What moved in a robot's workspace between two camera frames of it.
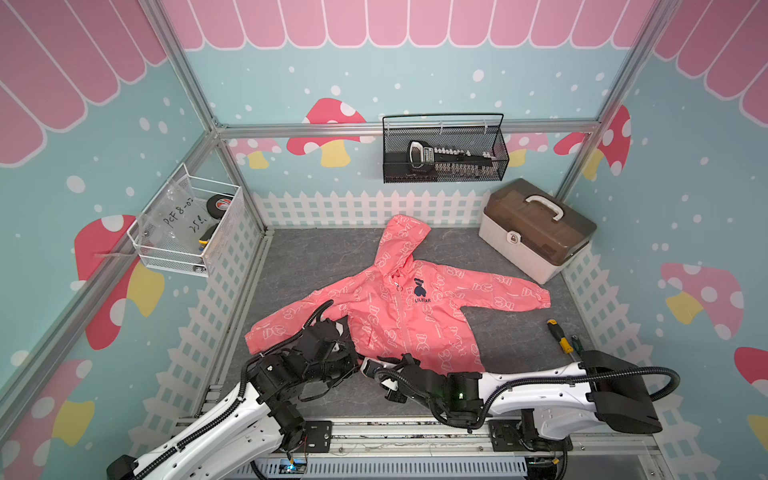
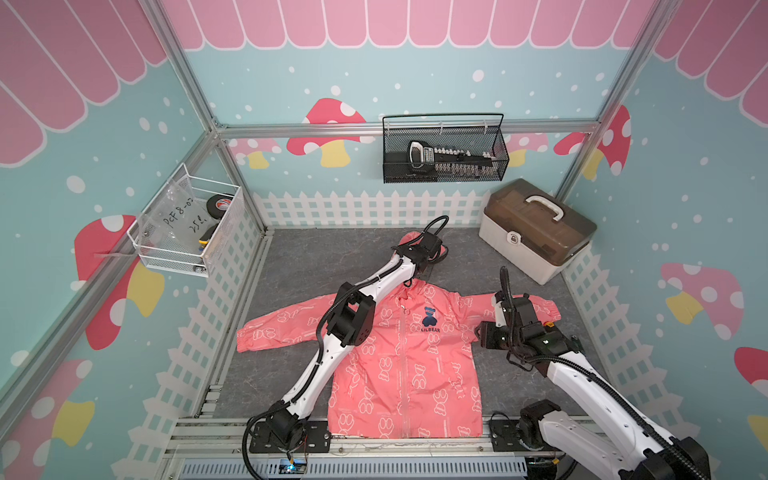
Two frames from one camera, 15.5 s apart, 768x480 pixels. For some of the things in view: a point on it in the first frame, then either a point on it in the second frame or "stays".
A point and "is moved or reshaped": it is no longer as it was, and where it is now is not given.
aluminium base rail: [475, 450] stays
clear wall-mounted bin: [187, 228] stays
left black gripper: [351, 359] -> [427, 270]
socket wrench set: [450, 162] stays
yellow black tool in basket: [204, 239] stays
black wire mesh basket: [444, 154] stays
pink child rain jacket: [403, 306] is moved or reshaped
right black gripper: [390, 395] -> [485, 335]
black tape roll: [217, 205] stays
